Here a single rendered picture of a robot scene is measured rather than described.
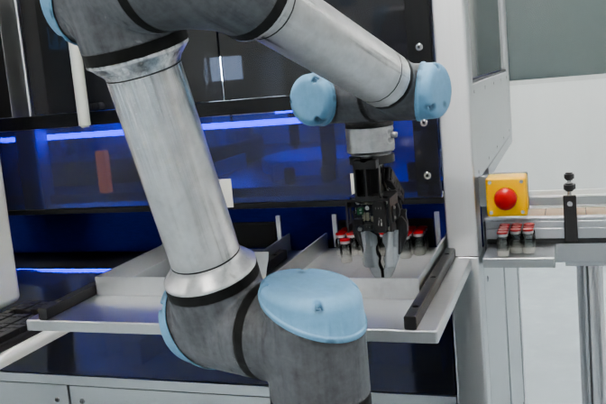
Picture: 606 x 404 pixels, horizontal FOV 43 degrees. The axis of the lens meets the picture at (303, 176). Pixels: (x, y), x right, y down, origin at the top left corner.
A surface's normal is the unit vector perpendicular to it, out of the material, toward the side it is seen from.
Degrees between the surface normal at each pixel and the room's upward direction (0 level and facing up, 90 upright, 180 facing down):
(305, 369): 90
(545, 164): 90
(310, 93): 90
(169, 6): 129
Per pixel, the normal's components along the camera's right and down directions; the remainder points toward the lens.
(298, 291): 0.01, -0.98
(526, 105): -0.32, 0.15
